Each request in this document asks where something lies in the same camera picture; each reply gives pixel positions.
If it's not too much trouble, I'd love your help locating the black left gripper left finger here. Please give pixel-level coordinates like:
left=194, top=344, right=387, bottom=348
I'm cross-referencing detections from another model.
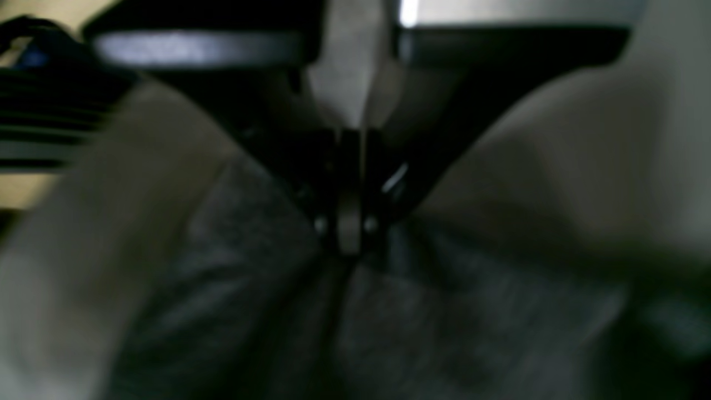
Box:
left=83, top=1, right=345, bottom=253

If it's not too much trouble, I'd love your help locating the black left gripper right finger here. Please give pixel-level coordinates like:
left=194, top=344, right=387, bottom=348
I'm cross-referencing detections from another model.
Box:
left=360, top=1, right=647, bottom=248

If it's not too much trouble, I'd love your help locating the grey T-shirt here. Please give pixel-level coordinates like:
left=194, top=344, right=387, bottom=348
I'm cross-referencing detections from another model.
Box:
left=103, top=156, right=711, bottom=400

